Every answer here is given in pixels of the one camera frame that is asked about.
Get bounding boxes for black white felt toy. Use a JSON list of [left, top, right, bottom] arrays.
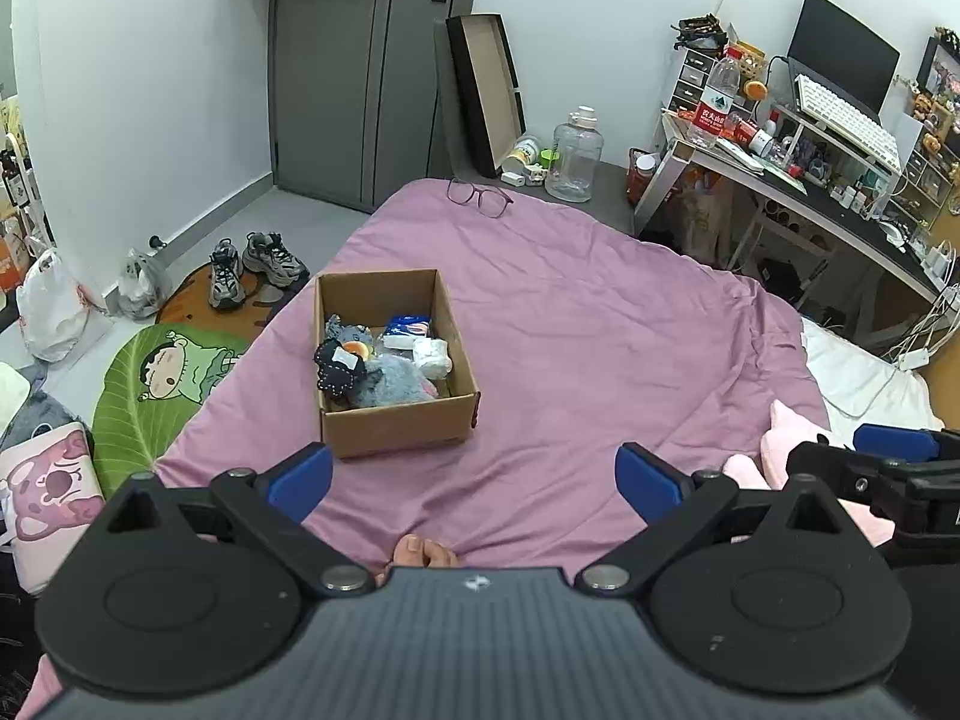
[[314, 338, 366, 398]]

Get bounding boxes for grey pink plush toy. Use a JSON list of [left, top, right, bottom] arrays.
[[348, 355, 438, 408]]

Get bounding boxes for blue tissue pack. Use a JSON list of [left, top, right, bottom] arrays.
[[381, 314, 433, 351]]

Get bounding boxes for orange green burger plush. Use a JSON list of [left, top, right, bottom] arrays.
[[342, 341, 373, 361]]

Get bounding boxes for white pillow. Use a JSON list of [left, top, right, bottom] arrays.
[[802, 317, 944, 444]]

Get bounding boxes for white power strip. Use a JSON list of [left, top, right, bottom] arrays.
[[896, 348, 931, 372]]

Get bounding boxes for pink plush pillow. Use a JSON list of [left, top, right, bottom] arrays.
[[722, 398, 898, 545]]

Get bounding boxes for person's bare foot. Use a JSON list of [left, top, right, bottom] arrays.
[[376, 533, 460, 587]]

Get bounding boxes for green leaf cartoon rug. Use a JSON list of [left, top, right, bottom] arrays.
[[91, 323, 249, 496]]

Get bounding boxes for grey felt elephant toy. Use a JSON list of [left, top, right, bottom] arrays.
[[324, 314, 374, 348]]

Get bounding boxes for pink cartoon cushion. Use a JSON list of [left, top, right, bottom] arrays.
[[2, 422, 106, 595]]

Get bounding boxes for grey sneaker left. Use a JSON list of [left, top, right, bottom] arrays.
[[208, 238, 245, 312]]

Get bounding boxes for grey sneaker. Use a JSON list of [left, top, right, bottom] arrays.
[[241, 232, 308, 289], [208, 238, 245, 312]]

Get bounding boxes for brown cardboard box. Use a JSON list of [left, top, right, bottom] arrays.
[[314, 270, 480, 460]]

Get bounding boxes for grey sneaker right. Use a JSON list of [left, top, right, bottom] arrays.
[[241, 232, 308, 289]]

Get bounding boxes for pink bed sheet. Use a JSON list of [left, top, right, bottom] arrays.
[[13, 177, 833, 720]]

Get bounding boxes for translucent shopping bag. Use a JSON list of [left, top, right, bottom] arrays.
[[680, 174, 734, 265]]

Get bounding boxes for white plastic bag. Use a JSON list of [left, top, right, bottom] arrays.
[[16, 249, 110, 364]]

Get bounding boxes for white desk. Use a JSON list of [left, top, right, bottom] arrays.
[[631, 109, 939, 322]]

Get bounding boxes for white keyboard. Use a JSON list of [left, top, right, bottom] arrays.
[[794, 75, 900, 172]]

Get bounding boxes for dark-framed eyeglasses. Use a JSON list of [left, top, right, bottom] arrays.
[[446, 179, 512, 220]]

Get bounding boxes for clear large water jug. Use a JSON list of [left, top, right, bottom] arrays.
[[545, 106, 604, 203]]

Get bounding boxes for yellow white supplement jar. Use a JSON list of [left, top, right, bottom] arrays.
[[500, 135, 540, 185]]

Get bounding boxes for red label water bottle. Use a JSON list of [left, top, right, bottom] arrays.
[[688, 44, 743, 148]]

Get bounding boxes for black laptop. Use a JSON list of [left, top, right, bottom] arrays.
[[786, 0, 900, 122]]

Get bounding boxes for grey door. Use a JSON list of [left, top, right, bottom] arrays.
[[268, 0, 473, 211]]

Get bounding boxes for leaning flat cardboard tray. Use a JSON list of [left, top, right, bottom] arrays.
[[446, 15, 527, 179]]

